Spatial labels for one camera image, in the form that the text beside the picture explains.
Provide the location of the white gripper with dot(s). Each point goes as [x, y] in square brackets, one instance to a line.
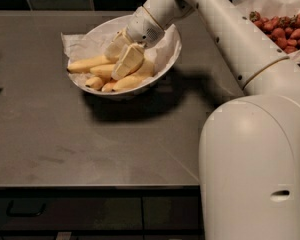
[142, 29]

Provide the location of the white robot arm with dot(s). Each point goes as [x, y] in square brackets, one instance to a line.
[249, 154]

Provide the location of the right lower banana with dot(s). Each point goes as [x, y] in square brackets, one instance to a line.
[135, 79]

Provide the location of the white banana bowl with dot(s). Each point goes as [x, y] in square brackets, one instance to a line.
[166, 64]

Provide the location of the small orange-tinted banana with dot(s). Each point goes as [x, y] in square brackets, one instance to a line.
[108, 87]

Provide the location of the small left banana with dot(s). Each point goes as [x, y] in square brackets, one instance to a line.
[95, 83]

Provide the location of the long top banana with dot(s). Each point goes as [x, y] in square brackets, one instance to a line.
[86, 65]

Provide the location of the white paper in strawberry bowl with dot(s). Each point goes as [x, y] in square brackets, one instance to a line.
[269, 9]

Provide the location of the right dark drawer front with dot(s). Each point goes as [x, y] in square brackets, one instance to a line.
[171, 213]

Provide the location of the dark drawer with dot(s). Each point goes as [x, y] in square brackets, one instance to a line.
[77, 214]
[171, 213]

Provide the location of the pile of red strawberries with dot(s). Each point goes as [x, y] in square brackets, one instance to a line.
[284, 31]

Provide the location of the left dark drawer front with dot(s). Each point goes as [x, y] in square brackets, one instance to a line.
[77, 214]

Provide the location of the left drawer black handle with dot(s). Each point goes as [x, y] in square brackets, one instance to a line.
[23, 209]

